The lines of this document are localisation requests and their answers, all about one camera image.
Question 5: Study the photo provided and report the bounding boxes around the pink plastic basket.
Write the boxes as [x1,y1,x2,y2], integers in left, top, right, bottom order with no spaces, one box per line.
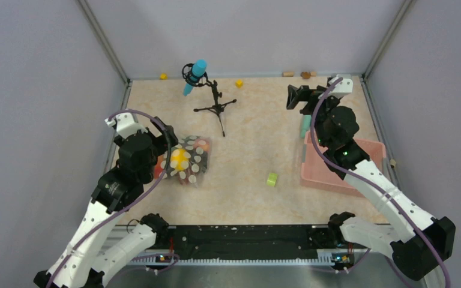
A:
[300,131,387,199]

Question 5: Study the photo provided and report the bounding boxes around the brown wooden piece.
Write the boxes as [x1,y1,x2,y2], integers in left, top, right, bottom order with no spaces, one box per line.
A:
[300,71,317,80]

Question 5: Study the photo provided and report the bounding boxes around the black microphone tripod stand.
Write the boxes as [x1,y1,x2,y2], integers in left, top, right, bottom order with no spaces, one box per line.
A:
[193,72,237,137]

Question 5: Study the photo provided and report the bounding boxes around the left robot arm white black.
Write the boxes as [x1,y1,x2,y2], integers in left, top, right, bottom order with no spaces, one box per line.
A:
[33,112,178,287]

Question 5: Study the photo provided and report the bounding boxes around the clear zip top bag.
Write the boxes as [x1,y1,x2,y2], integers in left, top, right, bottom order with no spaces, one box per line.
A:
[153,135,212,187]

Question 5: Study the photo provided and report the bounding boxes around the red pepper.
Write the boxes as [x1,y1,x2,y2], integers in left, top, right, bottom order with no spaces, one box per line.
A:
[153,155,166,179]

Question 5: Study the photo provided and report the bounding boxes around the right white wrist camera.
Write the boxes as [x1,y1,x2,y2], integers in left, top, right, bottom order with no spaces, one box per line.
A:
[327,74,354,99]

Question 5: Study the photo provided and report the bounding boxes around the yellow lemon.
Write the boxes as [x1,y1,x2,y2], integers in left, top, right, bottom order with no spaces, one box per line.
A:
[169,148,191,172]

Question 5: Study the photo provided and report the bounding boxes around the blue microphone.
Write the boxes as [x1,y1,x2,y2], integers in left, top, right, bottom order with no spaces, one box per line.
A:
[182,59,207,96]

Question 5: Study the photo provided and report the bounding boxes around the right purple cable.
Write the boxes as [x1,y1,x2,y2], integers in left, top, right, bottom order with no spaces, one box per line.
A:
[310,77,451,288]

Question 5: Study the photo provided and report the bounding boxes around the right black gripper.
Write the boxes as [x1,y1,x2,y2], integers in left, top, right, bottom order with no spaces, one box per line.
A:
[287,85,340,147]

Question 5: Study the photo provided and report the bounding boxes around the teal cylinder tube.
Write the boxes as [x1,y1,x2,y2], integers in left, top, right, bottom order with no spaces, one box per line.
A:
[300,115,312,139]

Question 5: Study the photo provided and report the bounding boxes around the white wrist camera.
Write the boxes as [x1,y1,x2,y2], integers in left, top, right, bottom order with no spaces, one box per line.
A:
[105,112,149,139]
[327,74,354,99]

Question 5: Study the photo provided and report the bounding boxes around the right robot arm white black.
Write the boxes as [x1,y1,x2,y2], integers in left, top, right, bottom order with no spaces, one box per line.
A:
[286,77,456,286]

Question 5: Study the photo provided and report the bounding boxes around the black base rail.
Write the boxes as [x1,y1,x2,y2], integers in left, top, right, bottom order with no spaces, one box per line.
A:
[155,224,338,260]

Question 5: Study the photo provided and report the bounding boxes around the lime green toy brick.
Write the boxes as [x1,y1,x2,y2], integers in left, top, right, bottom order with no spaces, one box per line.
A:
[266,172,278,187]

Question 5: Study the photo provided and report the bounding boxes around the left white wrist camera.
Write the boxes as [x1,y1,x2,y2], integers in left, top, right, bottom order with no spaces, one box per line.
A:
[105,112,149,139]

